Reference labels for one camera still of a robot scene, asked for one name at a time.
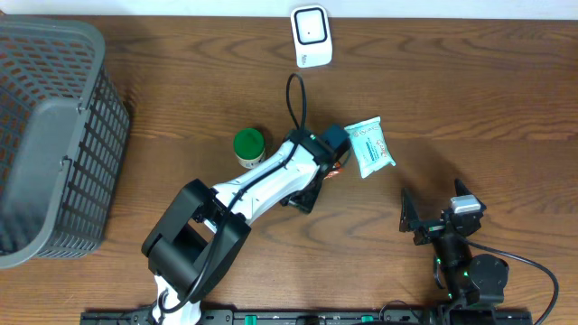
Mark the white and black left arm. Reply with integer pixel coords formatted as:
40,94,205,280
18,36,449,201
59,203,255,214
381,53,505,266
142,125,350,324

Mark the green lidded white jar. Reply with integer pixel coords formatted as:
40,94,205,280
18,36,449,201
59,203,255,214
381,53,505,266
233,128,266,169

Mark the black mounting rail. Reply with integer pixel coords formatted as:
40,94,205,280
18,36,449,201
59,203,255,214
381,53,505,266
79,308,532,325

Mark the mint green tissue pack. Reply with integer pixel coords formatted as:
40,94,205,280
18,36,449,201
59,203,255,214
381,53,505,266
345,116,396,179

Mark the orange red snack bar packet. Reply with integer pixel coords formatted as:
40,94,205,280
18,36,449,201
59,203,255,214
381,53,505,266
324,168,342,180

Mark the grey plastic mesh basket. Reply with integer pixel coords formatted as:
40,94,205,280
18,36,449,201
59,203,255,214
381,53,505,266
1,15,131,269

